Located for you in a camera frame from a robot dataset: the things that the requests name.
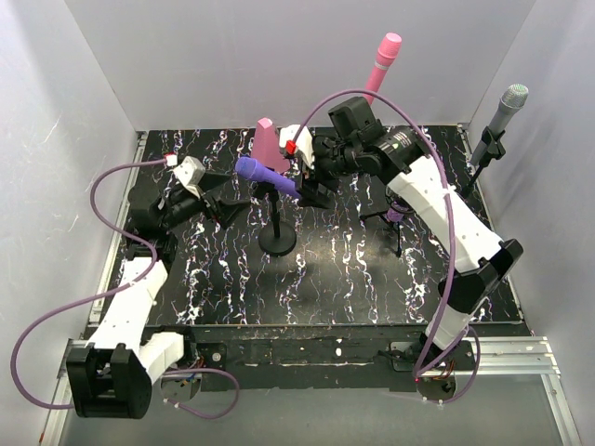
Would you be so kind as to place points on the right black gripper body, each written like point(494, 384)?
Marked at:
point(309, 187)

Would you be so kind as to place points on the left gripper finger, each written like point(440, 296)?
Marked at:
point(228, 211)
point(210, 183)

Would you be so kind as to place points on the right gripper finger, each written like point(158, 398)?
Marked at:
point(314, 195)
point(306, 178)

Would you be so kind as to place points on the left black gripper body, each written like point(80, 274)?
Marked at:
point(210, 201)

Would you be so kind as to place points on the purple plastic microphone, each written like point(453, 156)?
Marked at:
point(251, 169)

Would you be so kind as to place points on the black clip mic stand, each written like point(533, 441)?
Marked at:
point(276, 238)

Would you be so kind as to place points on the purple glitter microphone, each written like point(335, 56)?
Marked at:
point(395, 214)

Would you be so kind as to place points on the pink microphone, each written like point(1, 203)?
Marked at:
point(387, 53)

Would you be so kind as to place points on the black round-base mic stand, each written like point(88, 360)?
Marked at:
point(493, 150)

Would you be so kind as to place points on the silver microphone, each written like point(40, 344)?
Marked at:
point(511, 101)

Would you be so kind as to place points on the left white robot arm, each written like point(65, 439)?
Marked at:
point(112, 375)

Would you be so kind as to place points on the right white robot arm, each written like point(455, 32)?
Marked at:
point(410, 168)

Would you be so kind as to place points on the pink metronome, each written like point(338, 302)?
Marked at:
point(265, 148)

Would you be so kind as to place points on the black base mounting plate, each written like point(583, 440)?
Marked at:
point(301, 356)

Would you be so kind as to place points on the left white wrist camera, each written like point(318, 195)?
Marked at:
point(189, 174)

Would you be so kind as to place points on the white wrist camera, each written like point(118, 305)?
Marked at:
point(189, 174)
point(297, 144)

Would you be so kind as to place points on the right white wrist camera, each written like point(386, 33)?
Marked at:
point(297, 144)

